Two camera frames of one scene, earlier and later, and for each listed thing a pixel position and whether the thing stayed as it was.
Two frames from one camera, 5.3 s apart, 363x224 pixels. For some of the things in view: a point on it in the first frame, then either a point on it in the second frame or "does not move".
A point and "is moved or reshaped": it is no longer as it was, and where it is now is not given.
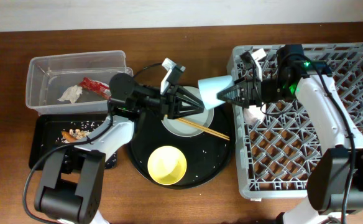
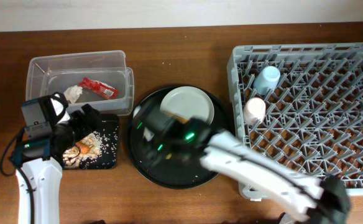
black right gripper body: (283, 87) → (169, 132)
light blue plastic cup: (210, 87) is moved or reshaped
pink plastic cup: (252, 114) does not move
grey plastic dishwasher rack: (274, 157) does not move
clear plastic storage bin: (76, 83) does not move
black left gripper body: (166, 102) → (80, 127)
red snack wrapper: (99, 87) does not move
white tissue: (72, 94) does not move
